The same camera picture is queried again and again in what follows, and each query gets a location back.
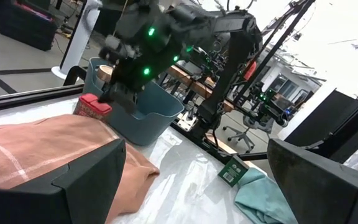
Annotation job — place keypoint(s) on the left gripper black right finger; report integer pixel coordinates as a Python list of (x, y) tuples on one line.
[(322, 193)]

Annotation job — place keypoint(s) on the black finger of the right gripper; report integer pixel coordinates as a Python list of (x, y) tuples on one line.
[(127, 101), (108, 95)]

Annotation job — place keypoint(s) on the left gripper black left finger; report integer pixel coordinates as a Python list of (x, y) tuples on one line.
[(57, 199)]

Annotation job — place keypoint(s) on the spice tin with red lid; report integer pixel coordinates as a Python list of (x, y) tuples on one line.
[(92, 107)]

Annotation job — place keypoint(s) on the spice jar with copper lid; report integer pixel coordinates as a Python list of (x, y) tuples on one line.
[(104, 74)]

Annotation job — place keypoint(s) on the green spice tin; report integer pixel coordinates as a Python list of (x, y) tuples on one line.
[(232, 171)]

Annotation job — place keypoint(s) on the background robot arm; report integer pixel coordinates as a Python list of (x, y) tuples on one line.
[(269, 102)]

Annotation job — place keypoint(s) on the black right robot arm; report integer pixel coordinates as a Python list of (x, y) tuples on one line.
[(228, 71)]

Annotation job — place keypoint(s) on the blue plastic bin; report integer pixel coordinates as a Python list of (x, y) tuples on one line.
[(148, 121)]

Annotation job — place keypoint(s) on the wooden workbench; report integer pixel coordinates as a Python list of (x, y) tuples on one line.
[(191, 81)]

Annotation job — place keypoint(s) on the salmon cloth with white stripes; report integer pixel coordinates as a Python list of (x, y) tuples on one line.
[(42, 146)]

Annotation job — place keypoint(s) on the teal cloth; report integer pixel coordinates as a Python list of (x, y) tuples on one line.
[(259, 199)]

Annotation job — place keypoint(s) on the white power strip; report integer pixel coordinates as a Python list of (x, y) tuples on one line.
[(186, 122)]

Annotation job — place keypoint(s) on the black and white pole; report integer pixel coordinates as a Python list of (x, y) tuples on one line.
[(79, 37)]

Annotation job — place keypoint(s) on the black partition panel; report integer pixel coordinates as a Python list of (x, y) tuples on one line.
[(322, 124)]

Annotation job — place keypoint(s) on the grey office chair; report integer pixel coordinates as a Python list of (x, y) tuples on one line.
[(244, 130)]

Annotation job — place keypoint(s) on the black equipment case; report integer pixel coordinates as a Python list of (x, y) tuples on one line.
[(26, 28)]

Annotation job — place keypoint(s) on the black curved frame tube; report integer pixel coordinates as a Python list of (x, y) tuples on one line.
[(71, 73)]

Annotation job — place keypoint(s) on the black table frame rail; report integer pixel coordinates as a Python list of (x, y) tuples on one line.
[(204, 141), (26, 98)]

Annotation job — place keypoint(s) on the black overhead frame strut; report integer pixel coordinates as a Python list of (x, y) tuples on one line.
[(278, 43)]

